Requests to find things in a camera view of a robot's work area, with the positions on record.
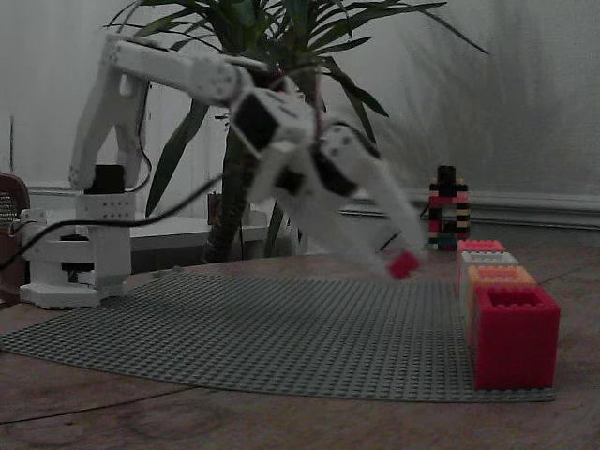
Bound small red cube block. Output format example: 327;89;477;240
386;250;422;281

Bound multicolour brick tower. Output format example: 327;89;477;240
427;164;471;252

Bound grey studded baseplate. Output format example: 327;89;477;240
0;271;557;404

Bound grey brick box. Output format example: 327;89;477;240
458;250;520;320

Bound orange brick box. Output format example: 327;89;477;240
465;264;538;348

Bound large red brick box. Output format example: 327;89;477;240
472;285;562;391

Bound green yucca house plant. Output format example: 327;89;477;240
97;0;491;263

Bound thin servo wire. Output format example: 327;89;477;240
312;69;329;144

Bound black cable behind tower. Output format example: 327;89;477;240
380;201;431;251

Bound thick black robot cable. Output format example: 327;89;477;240
0;172;225;271

